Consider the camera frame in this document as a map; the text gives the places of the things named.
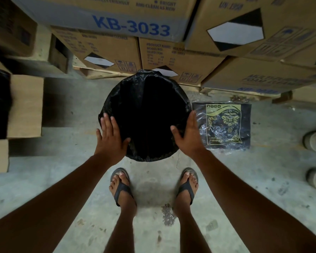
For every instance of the person's left hand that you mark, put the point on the person's left hand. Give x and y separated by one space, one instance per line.
109 144

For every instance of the person's right hand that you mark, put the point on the person's right hand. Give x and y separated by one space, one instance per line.
191 142

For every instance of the person's right thumb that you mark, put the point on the person's right thumb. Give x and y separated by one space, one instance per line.
176 133

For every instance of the person's left middle finger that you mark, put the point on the person's left middle finger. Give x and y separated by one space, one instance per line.
108 124

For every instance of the person's left thumb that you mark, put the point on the person's left thumb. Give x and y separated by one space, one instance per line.
125 144

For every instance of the person's left little finger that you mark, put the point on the person's left little finger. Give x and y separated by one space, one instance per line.
98 136

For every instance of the black bag-lined trash bin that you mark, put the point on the black bag-lined trash bin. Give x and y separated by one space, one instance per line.
147 113

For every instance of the person's left forearm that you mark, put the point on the person's left forearm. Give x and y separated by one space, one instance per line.
50 208

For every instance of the person's right forearm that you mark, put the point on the person's right forearm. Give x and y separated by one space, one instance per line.
252 208

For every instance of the black flip-flop sandal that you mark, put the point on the black flip-flop sandal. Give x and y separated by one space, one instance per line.
187 187
121 189

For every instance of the pack of black trash bags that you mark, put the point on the pack of black trash bags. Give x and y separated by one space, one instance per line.
223 126

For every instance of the open plain cardboard box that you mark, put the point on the open plain cardboard box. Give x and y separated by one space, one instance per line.
25 107

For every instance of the person's left leg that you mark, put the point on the person's left leg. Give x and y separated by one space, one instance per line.
122 223

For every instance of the person's leg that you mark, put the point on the person's leg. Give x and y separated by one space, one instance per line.
191 229
122 223

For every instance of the person's right leg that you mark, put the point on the person's right leg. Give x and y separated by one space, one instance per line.
191 229

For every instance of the stack of printed cardboard boxes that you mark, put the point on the stack of printed cardboard boxes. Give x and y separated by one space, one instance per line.
137 15

